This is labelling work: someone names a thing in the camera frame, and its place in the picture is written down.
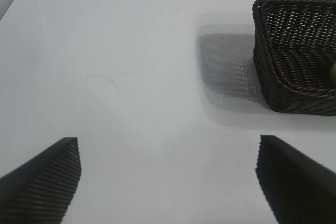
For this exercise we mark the dark brown wicker basket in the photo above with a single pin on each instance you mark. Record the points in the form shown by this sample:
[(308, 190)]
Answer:
[(288, 51)]

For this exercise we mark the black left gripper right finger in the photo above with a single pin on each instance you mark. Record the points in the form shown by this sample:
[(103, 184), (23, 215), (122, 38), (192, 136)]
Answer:
[(296, 192)]

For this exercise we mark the pale yellow egg yolk pastry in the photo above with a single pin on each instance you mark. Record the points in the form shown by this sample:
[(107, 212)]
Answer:
[(333, 74)]

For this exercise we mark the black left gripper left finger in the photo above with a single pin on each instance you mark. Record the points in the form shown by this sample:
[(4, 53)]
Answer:
[(44, 190)]

